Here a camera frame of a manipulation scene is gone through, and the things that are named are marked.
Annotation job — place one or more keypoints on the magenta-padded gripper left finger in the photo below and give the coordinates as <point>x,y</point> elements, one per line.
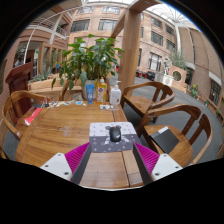
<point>56,165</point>

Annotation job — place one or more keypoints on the wooden chair behind plant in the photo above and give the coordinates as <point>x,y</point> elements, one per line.
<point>63,90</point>

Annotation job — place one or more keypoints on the wooden planter box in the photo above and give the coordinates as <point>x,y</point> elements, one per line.
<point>41,86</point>

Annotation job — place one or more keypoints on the blue squeeze tube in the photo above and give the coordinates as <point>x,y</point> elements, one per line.
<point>89,94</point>

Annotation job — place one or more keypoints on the dark bust statue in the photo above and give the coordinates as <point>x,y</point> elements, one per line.
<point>20,55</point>

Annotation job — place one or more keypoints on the spiky green agave plant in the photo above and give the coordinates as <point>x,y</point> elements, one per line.
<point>42,75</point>

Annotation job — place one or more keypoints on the white pump dispenser bottle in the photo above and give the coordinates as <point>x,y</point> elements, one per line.
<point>115,96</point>

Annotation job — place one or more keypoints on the leafy green potted plant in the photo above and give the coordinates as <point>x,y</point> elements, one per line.
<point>90,56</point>

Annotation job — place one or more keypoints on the wooden armchair with red case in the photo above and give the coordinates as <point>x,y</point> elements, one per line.
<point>8,123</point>

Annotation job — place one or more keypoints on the white grey printed mouse pad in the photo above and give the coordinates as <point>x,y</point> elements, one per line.
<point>100,138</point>

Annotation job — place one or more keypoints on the dark red wooden podium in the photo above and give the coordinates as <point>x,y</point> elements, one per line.
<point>18,80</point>

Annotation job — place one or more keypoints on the yellow liquid bottle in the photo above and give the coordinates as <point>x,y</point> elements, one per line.
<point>102,91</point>

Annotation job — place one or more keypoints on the key bundle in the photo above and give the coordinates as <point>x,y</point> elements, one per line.
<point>46,103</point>

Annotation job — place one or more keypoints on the red and white flat case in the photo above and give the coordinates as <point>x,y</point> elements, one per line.
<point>33,116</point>

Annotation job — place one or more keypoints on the black computer mouse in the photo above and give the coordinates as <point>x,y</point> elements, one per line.
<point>115,134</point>

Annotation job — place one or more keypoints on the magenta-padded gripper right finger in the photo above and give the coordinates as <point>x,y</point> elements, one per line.
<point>165,165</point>

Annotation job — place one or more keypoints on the white statue on pedestal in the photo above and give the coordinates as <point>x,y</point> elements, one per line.
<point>165,75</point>

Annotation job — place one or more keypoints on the wooden armchair with black notebook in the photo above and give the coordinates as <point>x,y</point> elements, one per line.
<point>181,150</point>

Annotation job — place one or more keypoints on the empty wooden armchair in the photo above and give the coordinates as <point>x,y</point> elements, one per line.
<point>140,103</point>

